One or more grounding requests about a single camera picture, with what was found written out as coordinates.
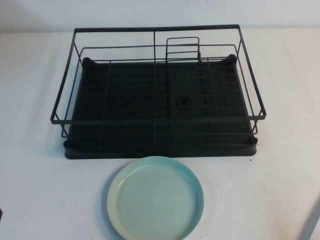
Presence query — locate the black wire dish rack frame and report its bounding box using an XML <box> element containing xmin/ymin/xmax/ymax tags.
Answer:
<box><xmin>49</xmin><ymin>24</ymin><xmax>268</xmax><ymax>139</ymax></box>

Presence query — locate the gray blurred metal pole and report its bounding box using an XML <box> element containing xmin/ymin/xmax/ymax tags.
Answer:
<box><xmin>302</xmin><ymin>199</ymin><xmax>320</xmax><ymax>240</ymax></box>

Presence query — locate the black plastic drain tray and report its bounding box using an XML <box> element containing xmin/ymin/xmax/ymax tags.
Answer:
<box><xmin>62</xmin><ymin>53</ymin><xmax>259</xmax><ymax>161</ymax></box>

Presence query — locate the black wire plate holder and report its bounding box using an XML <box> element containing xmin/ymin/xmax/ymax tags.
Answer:
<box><xmin>165</xmin><ymin>36</ymin><xmax>201</xmax><ymax>64</ymax></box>

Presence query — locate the light teal round plate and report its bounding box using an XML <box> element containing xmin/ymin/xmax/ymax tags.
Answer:
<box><xmin>106</xmin><ymin>155</ymin><xmax>208</xmax><ymax>240</ymax></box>

